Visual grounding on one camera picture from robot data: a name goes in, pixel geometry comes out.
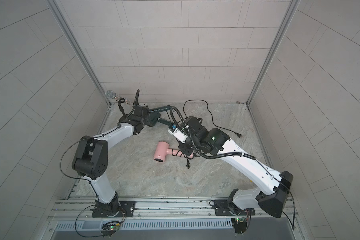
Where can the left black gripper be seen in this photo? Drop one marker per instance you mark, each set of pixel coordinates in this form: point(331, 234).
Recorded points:
point(146, 118)

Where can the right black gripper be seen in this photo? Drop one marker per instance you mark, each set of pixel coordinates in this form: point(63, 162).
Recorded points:
point(186, 150)

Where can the green hair dryer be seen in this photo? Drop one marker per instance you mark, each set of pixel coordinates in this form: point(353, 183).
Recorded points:
point(159, 109)
point(162, 121)

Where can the pink hair dryer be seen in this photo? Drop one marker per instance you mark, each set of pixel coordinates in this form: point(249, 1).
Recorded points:
point(163, 150)

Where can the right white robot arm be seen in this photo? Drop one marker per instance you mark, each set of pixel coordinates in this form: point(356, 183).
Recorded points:
point(272, 187)

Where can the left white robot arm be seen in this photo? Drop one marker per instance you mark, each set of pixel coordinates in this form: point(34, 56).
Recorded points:
point(91, 158)

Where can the black microphone stand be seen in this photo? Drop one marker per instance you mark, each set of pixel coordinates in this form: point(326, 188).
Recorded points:
point(120, 101)

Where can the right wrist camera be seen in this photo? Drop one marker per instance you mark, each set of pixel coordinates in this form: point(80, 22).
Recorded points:
point(177, 133)

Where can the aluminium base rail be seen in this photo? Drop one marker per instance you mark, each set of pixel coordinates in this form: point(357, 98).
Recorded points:
point(146, 208)

